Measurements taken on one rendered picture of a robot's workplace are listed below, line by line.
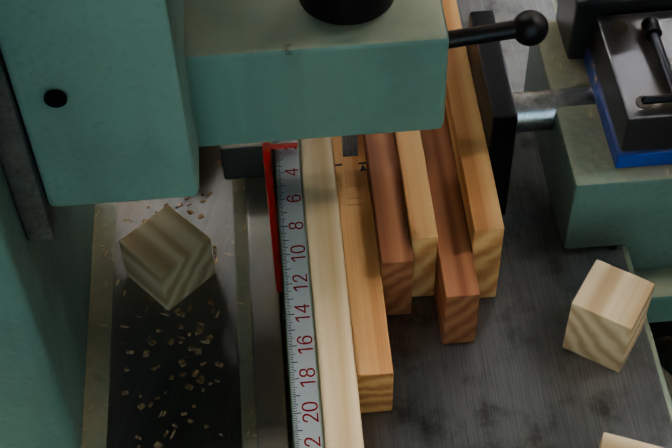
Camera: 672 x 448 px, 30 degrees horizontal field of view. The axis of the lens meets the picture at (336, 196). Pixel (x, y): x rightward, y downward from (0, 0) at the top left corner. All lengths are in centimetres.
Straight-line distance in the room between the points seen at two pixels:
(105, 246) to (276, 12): 31
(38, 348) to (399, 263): 21
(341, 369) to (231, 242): 26
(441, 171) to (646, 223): 13
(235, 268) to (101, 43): 33
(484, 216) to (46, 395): 27
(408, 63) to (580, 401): 21
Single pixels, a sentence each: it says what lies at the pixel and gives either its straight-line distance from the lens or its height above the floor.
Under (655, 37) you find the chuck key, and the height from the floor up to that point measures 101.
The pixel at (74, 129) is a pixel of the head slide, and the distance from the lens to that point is 63.
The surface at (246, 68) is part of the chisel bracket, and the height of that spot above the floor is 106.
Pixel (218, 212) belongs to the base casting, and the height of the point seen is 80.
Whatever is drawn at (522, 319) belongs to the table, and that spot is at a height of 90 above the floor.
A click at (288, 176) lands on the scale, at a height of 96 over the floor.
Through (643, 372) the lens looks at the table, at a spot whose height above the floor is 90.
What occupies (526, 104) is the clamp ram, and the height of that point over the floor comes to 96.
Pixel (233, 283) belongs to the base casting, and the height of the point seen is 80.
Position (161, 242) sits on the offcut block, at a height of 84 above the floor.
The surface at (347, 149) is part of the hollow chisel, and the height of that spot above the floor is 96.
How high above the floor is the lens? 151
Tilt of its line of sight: 50 degrees down
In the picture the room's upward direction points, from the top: 2 degrees counter-clockwise
